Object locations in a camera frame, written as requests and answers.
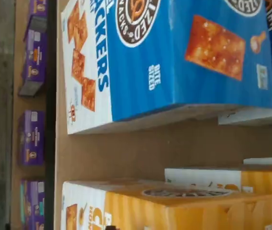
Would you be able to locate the black metal shelf rack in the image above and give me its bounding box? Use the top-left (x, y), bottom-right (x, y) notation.
top-left (45, 0), bottom-right (57, 230)

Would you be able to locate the wooden shelf board with purple boxes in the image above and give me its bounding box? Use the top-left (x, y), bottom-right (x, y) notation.
top-left (11, 0), bottom-right (48, 230)

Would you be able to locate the wooden shelf board with crackers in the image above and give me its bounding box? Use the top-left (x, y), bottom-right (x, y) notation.
top-left (54, 0), bottom-right (272, 230)

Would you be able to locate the yellow pretzel crackers box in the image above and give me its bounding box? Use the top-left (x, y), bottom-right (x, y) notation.
top-left (61, 179), bottom-right (272, 230)
top-left (164, 158), bottom-right (272, 195)

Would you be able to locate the purple snack box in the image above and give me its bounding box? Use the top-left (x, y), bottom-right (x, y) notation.
top-left (26, 179), bottom-right (46, 230)
top-left (30, 0), bottom-right (48, 17)
top-left (17, 110), bottom-right (46, 167)
top-left (18, 16), bottom-right (48, 97)

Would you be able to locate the teal snack box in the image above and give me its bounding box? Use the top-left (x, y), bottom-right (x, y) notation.
top-left (19, 181), bottom-right (29, 224)

